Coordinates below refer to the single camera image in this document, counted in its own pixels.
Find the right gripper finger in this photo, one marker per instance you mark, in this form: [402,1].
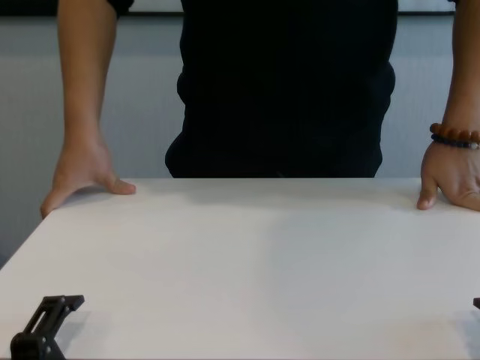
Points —
[477,303]

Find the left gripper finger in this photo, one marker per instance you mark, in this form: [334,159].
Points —
[50,315]

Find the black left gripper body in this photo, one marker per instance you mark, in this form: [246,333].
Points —
[33,348]

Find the white rectangular table top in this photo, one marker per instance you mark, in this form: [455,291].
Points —
[240,270]

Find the person left forearm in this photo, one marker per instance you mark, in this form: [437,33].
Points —
[467,63]

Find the person right forearm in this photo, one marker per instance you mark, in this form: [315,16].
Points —
[86,75]

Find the person left hand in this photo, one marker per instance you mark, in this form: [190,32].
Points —
[457,176]

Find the person right hand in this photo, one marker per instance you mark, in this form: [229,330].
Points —
[82,168]

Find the person black shirt torso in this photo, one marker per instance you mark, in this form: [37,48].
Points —
[281,93]

